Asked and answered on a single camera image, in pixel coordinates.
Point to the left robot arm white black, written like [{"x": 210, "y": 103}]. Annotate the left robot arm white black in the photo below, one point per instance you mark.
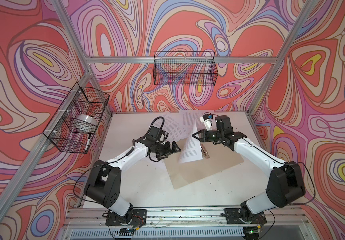
[{"x": 104, "y": 181}]

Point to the black wire basket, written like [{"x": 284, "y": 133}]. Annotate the black wire basket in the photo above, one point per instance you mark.
[
  {"x": 61, "y": 131},
  {"x": 184, "y": 68}
]

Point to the silver tape roll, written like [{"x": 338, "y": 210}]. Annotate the silver tape roll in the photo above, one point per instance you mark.
[{"x": 85, "y": 124}]

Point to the black wire basket left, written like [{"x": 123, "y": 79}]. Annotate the black wire basket left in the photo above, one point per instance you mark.
[{"x": 61, "y": 131}]

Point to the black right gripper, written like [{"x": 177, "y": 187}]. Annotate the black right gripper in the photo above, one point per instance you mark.
[{"x": 203, "y": 134}]

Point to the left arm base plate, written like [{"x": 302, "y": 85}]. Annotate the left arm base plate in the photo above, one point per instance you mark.
[{"x": 133, "y": 218}]

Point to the printed paper sheet back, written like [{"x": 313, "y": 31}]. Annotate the printed paper sheet back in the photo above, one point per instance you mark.
[{"x": 192, "y": 117}]

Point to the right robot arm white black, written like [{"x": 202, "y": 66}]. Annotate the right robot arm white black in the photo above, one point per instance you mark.
[{"x": 285, "y": 181}]

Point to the aluminium frame post right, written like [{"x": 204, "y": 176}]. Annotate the aluminium frame post right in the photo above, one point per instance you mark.
[{"x": 293, "y": 33}]

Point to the aluminium front rail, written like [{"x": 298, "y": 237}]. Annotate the aluminium front rail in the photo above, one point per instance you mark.
[{"x": 187, "y": 223}]

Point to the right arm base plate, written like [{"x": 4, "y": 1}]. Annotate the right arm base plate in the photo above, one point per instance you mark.
[{"x": 243, "y": 216}]

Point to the black wire basket back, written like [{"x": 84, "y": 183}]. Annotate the black wire basket back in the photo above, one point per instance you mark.
[{"x": 184, "y": 68}]

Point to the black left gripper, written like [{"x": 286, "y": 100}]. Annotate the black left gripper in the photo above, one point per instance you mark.
[{"x": 167, "y": 150}]

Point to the printed paper sheet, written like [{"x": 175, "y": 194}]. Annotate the printed paper sheet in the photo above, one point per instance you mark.
[
  {"x": 175, "y": 127},
  {"x": 192, "y": 149},
  {"x": 192, "y": 117}
]

